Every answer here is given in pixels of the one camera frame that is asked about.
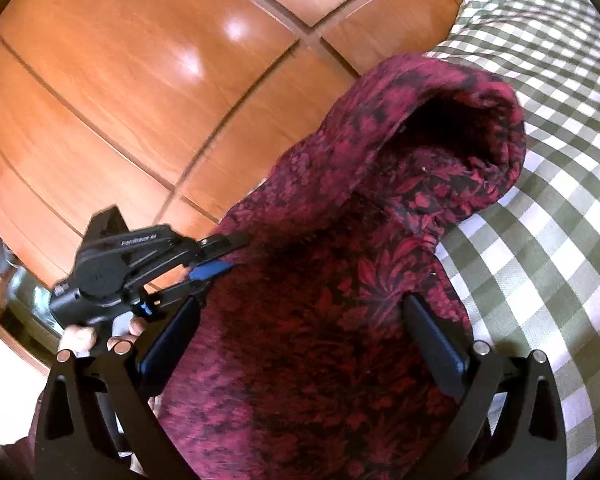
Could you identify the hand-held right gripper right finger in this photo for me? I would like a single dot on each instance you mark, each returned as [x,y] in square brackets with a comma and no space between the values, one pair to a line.
[430,337]

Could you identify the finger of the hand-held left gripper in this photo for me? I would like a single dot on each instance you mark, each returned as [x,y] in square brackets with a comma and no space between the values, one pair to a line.
[222,245]
[210,272]

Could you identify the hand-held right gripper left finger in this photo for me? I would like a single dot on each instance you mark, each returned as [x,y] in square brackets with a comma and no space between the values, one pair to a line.
[172,337]

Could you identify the red floral garment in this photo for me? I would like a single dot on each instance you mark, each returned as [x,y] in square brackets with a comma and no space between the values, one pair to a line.
[330,270]

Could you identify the person's left hand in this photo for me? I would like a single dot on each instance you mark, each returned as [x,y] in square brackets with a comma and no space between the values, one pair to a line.
[80,339]

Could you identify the dark glass panel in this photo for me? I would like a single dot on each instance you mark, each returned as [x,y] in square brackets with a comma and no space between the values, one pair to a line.
[25,300]

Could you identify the green checked bedsheet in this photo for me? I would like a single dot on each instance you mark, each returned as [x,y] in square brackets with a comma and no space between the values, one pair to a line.
[555,210]

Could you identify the wooden wardrobe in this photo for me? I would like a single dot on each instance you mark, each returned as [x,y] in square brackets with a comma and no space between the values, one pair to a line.
[130,70]

